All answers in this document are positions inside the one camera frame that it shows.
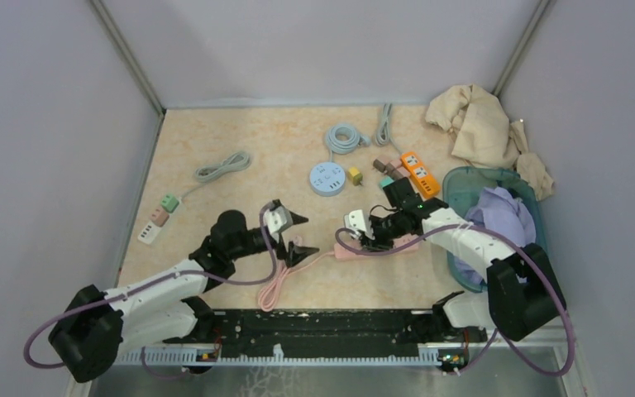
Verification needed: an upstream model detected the pink power strip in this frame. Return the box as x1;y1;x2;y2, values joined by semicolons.
333;235;419;261

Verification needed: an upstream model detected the teal plug adapter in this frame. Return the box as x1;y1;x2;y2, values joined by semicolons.
379;176;394;190

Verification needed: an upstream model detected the round blue socket hub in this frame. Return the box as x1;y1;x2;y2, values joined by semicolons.
308;161;346;197

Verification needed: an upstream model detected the pink cable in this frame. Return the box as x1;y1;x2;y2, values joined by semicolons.
257;235;337;313

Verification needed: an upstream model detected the orange power strip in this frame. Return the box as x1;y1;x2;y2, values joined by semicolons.
400;151;441;199

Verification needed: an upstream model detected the yellow plug adapter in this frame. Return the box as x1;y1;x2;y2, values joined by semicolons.
346;167;363;186

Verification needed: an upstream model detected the blue-grey cable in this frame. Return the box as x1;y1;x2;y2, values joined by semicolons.
325;122;372;163

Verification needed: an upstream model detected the white usb charger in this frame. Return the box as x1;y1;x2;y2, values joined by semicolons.
137;221;163;246

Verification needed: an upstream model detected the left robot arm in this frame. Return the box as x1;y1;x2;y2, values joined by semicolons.
48;199;318;383

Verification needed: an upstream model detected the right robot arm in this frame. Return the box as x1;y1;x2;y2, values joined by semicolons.
343;179;568;342

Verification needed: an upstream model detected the teal plastic basket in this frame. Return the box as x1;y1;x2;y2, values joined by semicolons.
441;165;549;291

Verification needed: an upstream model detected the lavender cloth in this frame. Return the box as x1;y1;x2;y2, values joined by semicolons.
447;187;537;292

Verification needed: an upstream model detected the beige cloth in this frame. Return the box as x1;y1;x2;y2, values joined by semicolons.
424;84;555;201

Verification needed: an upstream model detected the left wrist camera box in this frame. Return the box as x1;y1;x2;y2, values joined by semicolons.
263;204;289;240

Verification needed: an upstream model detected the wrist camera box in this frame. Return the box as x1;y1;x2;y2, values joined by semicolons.
263;204;289;240
344;209;373;240

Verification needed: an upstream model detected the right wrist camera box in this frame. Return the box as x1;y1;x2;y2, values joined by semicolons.
344;209;373;240

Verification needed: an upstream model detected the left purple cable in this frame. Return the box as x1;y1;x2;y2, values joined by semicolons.
23;203;280;380

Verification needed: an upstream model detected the purple cable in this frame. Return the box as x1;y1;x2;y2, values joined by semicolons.
333;224;577;378
23;203;280;380

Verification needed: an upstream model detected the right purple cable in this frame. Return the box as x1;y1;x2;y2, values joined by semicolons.
333;224;577;378

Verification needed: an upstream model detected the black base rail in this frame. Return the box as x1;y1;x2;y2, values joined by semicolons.
161;308;489;360

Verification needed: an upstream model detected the grey power strip cable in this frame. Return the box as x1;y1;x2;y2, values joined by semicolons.
374;103;403;155

